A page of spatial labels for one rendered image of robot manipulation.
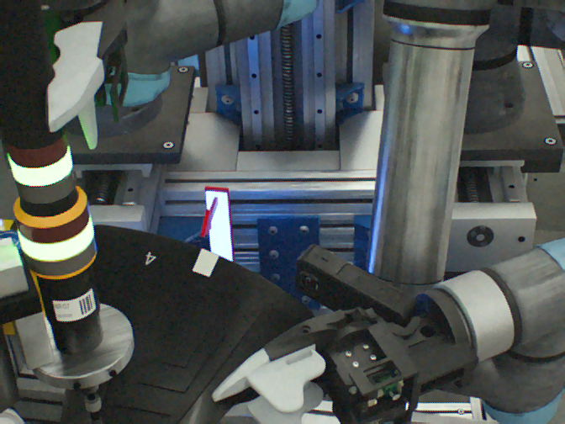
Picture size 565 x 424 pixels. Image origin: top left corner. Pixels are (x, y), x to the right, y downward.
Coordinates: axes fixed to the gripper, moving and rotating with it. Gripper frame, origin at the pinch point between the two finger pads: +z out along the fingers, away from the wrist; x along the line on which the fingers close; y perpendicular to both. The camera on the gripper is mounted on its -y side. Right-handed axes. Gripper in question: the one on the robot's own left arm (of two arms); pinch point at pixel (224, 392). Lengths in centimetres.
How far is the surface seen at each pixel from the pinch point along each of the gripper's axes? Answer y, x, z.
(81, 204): 2.4, -27.4, 9.5
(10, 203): -122, 86, -1
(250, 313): -7.5, 1.1, -5.8
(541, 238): -97, 131, -131
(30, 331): 3.5, -19.3, 14.2
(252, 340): -4.6, 0.9, -4.6
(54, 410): -33, 39, 10
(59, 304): 3.4, -20.8, 12.1
